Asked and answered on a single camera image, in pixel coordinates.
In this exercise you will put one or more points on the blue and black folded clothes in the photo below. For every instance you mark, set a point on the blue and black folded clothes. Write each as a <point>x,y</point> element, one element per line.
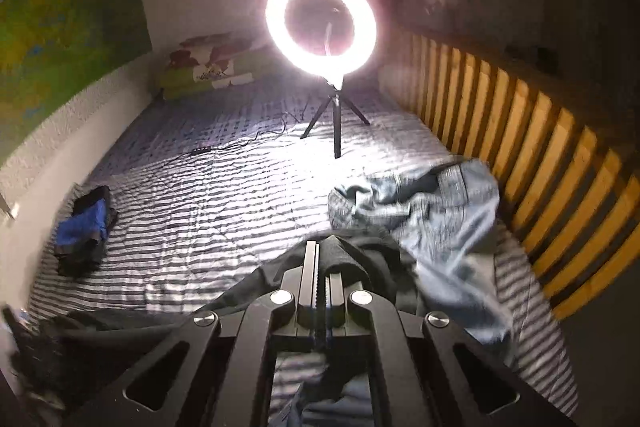
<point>85,222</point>

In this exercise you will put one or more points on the striped bed sheet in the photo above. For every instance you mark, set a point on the striped bed sheet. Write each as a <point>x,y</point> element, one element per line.
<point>225,217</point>

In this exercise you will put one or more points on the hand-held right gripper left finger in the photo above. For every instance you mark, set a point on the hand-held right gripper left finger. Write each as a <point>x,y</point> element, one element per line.
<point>310,277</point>

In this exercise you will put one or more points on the black pants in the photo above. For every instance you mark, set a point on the black pants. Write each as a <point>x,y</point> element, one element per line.
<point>365,257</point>

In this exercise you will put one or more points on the light blue jeans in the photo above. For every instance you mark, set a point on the light blue jeans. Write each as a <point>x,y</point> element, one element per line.
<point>450,227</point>

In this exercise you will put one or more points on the green yellow wall hanging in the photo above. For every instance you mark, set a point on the green yellow wall hanging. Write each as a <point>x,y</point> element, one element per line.
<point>60,32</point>

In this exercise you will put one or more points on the wooden slatted bed rail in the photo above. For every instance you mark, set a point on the wooden slatted bed rail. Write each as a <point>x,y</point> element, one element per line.
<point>550,157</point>

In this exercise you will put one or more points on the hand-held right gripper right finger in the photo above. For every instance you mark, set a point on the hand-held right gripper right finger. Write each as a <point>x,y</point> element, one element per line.
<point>336,302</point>

